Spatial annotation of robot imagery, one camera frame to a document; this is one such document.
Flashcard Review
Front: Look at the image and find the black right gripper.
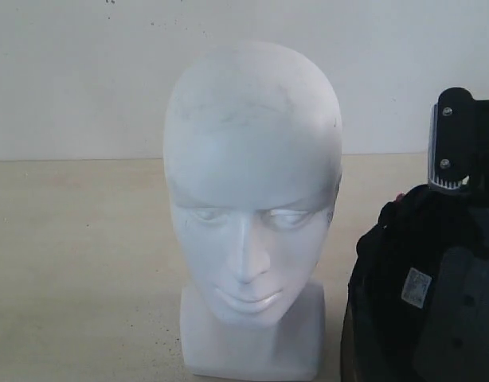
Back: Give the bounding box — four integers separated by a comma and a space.
436, 86, 489, 240

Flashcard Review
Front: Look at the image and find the white mannequin head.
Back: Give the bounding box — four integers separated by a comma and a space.
163, 41, 342, 381

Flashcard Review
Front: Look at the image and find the black helmet with visor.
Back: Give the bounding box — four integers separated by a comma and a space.
340, 185, 489, 381

